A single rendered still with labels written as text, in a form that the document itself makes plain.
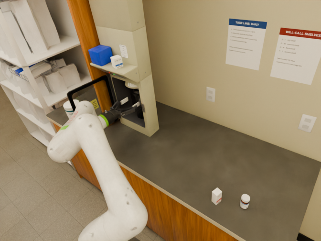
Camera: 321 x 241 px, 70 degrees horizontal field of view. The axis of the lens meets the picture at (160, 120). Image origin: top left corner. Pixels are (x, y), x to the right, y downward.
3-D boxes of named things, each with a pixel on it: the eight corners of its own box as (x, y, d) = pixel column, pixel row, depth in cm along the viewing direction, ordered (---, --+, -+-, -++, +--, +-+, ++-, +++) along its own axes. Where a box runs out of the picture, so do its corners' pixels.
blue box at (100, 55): (103, 57, 152) (100, 44, 147) (113, 60, 147) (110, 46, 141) (91, 63, 146) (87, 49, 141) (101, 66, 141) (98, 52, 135)
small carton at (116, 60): (119, 63, 142) (117, 54, 138) (123, 66, 138) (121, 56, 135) (112, 66, 140) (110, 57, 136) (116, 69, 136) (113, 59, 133)
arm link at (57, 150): (79, 157, 98) (55, 138, 94) (59, 173, 102) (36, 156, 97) (88, 135, 114) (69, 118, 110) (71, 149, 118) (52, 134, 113)
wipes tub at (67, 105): (78, 111, 208) (73, 97, 199) (87, 115, 201) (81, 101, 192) (66, 119, 201) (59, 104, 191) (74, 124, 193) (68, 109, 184)
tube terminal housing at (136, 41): (141, 107, 203) (123, 15, 156) (170, 119, 186) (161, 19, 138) (120, 122, 189) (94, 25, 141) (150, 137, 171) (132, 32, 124)
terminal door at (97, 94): (118, 119, 184) (106, 74, 159) (85, 139, 169) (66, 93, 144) (118, 119, 184) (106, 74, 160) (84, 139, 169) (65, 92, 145)
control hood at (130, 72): (106, 70, 160) (102, 56, 154) (140, 81, 142) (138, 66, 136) (93, 77, 153) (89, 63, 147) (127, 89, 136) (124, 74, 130)
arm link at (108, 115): (101, 124, 158) (110, 129, 153) (97, 110, 151) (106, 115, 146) (108, 120, 161) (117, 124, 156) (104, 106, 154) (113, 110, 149)
